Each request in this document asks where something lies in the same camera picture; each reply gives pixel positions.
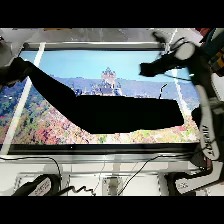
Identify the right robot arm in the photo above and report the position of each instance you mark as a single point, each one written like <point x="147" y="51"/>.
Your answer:
<point x="209" y="133"/>

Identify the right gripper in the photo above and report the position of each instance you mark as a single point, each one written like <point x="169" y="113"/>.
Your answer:
<point x="151" y="68"/>

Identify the heap of clothes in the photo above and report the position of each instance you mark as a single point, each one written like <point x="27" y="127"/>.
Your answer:
<point x="216" y="55"/>

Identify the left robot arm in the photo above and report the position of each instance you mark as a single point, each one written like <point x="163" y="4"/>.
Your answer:
<point x="37" y="186"/>

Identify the black pants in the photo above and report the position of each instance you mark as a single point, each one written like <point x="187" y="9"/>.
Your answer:
<point x="116" y="113"/>

